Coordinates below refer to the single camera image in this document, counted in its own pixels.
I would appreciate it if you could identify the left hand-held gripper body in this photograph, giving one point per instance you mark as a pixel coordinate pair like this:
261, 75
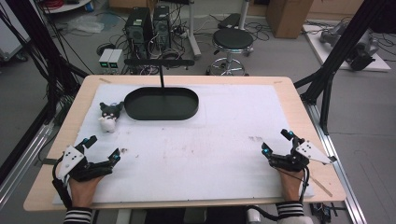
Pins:
72, 158

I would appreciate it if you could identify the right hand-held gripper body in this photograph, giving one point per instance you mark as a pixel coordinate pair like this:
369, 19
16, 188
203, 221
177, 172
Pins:
299, 157

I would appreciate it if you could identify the person's right hand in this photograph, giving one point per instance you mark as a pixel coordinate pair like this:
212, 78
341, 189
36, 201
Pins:
291, 185

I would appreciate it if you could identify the person's left hand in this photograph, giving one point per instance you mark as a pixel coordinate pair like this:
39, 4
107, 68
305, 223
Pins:
83, 193

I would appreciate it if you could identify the black and white plush toy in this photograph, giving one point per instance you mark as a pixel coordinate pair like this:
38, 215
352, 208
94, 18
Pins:
109, 119

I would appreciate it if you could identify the thin wooden stick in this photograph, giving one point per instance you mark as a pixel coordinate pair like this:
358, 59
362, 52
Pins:
320, 186

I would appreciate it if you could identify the small black parts on floor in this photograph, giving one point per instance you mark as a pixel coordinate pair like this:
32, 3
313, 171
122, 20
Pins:
323, 211

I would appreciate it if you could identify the white foam mat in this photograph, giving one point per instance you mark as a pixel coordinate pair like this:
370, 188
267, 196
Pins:
199, 149

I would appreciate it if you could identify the black stand with oval tray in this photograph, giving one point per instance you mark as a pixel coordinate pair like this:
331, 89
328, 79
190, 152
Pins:
162, 104

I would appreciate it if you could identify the white power supply box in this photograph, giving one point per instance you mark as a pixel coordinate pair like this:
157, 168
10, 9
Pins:
115, 59
105, 59

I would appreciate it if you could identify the black round stool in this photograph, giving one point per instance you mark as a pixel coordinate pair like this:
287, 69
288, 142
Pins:
233, 40

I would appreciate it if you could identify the white board with robot parts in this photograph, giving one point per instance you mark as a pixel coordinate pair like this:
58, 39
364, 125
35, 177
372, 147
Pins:
358, 46

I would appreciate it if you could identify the clear plastic bag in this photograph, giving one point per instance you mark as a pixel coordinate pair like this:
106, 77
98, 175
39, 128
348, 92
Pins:
85, 25

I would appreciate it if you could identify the brown cardboard box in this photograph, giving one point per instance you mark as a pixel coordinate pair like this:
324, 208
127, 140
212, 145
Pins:
288, 17

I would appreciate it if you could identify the large black computer tower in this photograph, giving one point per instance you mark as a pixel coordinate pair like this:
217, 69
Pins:
138, 31

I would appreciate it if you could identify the black foot pedal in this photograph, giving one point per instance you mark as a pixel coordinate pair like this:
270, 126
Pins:
229, 21

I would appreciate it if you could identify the slim black computer tower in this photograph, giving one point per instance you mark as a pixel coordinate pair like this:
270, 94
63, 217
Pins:
162, 26

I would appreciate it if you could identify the white desk leg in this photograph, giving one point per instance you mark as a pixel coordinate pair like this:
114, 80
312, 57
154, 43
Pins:
193, 31

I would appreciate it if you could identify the aluminium rail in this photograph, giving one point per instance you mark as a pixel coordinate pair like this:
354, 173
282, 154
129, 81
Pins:
21, 158
339, 168

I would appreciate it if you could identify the black metal frame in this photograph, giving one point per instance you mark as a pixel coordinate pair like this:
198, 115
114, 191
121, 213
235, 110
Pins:
40, 40
339, 46

